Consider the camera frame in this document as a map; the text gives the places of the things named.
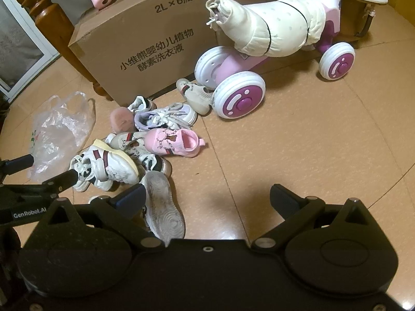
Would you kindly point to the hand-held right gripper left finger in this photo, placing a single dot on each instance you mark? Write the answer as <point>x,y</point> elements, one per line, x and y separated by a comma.
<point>129,197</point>

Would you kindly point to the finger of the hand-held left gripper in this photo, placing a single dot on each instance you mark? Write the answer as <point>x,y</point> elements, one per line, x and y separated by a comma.
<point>64,179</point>
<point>19,163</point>

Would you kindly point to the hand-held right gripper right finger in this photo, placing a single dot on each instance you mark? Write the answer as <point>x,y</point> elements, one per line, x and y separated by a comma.
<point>285,201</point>

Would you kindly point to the white maroon high-top shoe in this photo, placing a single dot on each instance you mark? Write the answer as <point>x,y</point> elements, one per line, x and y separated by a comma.
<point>81,171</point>
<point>113,162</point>

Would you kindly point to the white black mesh sneaker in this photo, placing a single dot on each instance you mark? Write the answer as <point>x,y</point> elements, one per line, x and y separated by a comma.
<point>155,165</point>
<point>142,103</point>

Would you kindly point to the beige knit shoe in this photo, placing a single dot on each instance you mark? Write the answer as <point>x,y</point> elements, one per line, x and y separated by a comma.
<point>126,141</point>
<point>194,98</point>

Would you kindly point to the pink knit shoe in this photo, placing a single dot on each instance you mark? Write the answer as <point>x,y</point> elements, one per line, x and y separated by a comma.
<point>121,120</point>
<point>175,142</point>

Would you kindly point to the clear plastic bag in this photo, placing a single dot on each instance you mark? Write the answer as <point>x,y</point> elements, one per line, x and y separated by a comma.
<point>58,136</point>

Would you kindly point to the pink white ride-on bike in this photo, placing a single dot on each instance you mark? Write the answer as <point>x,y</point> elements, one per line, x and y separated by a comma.
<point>240,100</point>

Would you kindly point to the turned wooden table leg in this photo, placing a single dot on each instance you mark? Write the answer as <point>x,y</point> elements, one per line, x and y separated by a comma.
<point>48,13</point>

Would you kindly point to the large printed cardboard box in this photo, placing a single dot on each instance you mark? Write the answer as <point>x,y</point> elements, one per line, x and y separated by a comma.
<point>146,32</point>

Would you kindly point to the cream padded cloth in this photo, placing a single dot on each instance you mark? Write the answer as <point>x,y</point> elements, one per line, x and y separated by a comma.
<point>278,26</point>

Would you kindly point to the white sliding door frame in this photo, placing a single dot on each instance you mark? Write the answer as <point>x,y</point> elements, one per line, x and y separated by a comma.
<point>19,39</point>

